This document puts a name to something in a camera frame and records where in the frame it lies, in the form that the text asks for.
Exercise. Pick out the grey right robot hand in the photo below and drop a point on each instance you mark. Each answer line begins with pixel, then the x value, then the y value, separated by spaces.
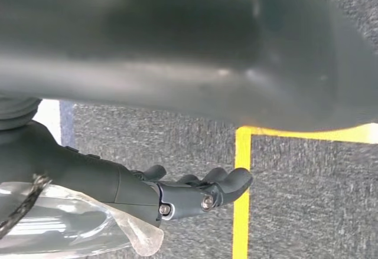
pixel 88 179

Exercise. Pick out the clear plastic cover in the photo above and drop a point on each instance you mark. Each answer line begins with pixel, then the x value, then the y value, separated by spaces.
pixel 73 226

